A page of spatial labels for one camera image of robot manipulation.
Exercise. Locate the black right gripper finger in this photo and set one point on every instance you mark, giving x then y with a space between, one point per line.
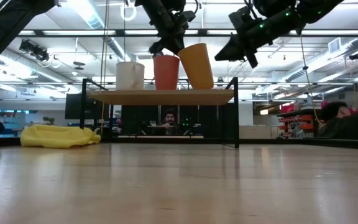
230 51
252 59

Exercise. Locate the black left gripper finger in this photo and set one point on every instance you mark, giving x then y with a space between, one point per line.
176 42
157 48

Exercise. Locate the red-orange plastic cup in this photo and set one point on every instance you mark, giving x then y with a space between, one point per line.
166 73

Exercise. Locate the yellow-orange plastic cup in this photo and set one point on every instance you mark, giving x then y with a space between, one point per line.
197 68

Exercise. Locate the white ceramic mug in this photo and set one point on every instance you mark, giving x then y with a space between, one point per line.
129 76

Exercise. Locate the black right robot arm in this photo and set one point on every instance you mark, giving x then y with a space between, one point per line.
315 7

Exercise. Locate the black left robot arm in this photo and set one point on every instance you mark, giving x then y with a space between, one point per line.
5 28

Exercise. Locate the person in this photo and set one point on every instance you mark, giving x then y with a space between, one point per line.
169 119
346 124

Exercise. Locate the rack with red bins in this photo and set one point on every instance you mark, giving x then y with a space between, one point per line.
297 124

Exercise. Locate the small black ceiling device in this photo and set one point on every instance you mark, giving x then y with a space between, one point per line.
356 56

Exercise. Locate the black monitor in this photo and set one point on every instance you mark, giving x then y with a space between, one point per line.
73 106

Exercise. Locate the potted green plant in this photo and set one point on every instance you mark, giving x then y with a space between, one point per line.
48 120

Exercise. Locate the yellow cloth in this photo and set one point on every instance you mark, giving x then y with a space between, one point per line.
57 137

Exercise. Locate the wooden shelf with black frame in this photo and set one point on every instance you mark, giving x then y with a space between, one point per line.
166 97

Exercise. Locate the black overhead frame beam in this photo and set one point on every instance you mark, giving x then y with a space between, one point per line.
73 32

